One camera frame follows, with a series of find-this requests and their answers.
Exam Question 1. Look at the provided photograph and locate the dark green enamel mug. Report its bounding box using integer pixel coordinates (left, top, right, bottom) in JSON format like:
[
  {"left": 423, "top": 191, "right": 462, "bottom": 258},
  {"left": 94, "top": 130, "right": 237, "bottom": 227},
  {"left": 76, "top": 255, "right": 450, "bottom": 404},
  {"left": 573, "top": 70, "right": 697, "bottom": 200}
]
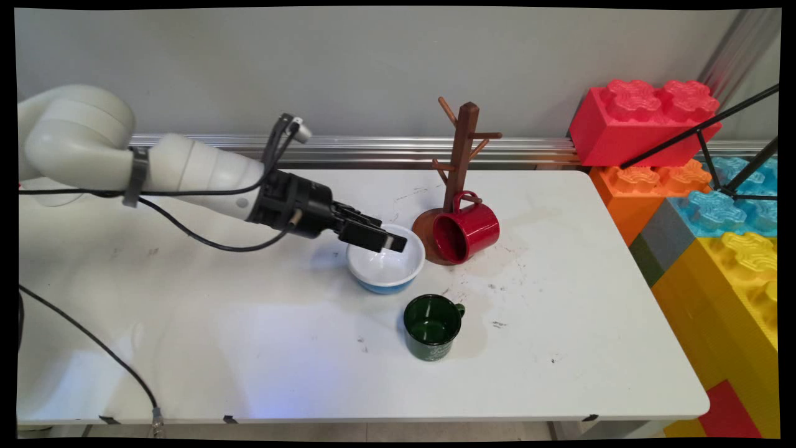
[{"left": 403, "top": 294, "right": 466, "bottom": 362}]

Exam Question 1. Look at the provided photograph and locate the giant yellow toy brick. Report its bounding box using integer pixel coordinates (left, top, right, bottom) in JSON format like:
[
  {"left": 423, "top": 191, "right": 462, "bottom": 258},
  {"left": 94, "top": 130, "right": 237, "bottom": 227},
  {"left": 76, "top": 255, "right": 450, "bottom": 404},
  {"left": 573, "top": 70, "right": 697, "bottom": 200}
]
[{"left": 651, "top": 232, "right": 780, "bottom": 439}]

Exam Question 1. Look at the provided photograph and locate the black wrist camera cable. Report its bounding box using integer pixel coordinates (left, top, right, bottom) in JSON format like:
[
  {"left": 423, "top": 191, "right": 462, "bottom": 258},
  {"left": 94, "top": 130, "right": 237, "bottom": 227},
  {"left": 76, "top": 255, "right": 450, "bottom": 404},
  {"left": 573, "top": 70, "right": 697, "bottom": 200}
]
[{"left": 19, "top": 121, "right": 298, "bottom": 198}]

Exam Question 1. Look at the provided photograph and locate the brown wooden mug tree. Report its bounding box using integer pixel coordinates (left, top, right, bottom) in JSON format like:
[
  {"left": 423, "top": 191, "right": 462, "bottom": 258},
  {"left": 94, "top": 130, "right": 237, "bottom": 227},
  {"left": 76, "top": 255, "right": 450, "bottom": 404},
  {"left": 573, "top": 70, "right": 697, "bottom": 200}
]
[{"left": 412, "top": 96, "right": 503, "bottom": 266}]

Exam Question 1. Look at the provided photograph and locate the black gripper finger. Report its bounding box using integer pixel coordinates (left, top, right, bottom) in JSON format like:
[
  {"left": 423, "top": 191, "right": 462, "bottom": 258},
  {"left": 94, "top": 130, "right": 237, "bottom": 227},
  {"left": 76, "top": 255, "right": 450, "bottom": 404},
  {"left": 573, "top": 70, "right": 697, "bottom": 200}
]
[
  {"left": 333, "top": 202, "right": 383, "bottom": 228},
  {"left": 339, "top": 221, "right": 408, "bottom": 253}
]

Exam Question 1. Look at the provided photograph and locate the red speckled enamel mug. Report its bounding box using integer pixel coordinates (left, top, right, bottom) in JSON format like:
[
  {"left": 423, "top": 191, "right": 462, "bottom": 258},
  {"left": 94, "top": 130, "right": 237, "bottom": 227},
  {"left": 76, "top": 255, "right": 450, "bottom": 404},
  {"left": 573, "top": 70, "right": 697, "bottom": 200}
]
[{"left": 432, "top": 191, "right": 501, "bottom": 264}]

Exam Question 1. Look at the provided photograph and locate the slanted aluminium post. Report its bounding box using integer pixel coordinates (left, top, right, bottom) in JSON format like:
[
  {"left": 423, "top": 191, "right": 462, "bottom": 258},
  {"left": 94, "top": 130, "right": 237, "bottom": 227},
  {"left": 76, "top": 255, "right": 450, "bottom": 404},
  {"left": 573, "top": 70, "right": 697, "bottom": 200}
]
[{"left": 696, "top": 9, "right": 781, "bottom": 103}]

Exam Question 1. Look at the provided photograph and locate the giant red toy brick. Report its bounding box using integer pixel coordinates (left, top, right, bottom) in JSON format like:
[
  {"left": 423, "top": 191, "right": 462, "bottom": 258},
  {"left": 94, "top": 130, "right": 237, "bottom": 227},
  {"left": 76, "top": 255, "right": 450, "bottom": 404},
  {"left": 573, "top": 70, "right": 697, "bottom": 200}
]
[{"left": 568, "top": 80, "right": 723, "bottom": 169}]

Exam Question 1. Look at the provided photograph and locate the aluminium rail along wall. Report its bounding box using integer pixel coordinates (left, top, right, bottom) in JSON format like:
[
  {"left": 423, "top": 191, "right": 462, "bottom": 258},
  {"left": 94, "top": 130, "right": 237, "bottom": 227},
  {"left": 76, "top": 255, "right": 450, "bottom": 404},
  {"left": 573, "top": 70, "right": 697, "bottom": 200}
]
[{"left": 127, "top": 132, "right": 772, "bottom": 170}]

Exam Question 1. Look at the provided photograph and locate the white bowl with blue outside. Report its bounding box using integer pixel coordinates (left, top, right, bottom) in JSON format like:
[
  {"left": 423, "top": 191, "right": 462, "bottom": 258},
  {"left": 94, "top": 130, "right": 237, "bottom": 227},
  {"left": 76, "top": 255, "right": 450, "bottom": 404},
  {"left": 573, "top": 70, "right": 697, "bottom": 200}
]
[{"left": 346, "top": 223, "right": 427, "bottom": 295}]

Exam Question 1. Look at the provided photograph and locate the black cable with metal plug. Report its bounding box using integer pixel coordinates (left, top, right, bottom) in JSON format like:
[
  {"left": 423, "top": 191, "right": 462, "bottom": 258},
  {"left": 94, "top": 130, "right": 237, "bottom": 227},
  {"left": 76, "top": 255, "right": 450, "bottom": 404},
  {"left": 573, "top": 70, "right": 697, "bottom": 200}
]
[{"left": 19, "top": 198, "right": 298, "bottom": 437}]

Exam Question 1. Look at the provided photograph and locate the black tripod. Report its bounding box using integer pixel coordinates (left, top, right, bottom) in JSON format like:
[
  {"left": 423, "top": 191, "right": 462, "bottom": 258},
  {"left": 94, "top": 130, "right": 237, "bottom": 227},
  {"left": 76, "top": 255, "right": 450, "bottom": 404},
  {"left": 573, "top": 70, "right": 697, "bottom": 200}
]
[{"left": 620, "top": 84, "right": 780, "bottom": 202}]

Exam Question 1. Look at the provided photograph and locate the grey cable strap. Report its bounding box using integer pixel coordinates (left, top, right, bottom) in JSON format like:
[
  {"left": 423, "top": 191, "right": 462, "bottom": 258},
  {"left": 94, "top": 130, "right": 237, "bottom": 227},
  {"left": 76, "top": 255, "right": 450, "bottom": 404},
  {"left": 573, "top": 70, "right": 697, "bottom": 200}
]
[{"left": 123, "top": 146, "right": 150, "bottom": 208}]

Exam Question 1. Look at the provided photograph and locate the giant blue toy brick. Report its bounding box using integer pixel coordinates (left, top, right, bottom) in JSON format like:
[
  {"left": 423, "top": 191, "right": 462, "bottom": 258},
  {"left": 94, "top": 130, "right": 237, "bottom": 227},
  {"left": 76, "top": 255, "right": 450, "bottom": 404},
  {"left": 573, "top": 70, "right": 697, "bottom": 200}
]
[{"left": 669, "top": 157, "right": 779, "bottom": 238}]

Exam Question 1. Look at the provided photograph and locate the giant orange toy brick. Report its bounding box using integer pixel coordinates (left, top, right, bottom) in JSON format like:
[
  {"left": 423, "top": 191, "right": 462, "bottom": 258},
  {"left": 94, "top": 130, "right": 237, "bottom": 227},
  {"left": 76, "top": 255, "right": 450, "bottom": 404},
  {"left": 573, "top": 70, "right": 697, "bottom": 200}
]
[{"left": 589, "top": 159, "right": 713, "bottom": 247}]

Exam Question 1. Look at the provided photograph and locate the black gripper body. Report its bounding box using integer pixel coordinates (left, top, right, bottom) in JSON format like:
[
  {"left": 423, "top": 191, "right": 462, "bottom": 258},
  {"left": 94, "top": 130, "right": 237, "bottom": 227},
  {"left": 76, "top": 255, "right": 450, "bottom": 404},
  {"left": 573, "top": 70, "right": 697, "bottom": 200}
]
[{"left": 248, "top": 169, "right": 341, "bottom": 241}]

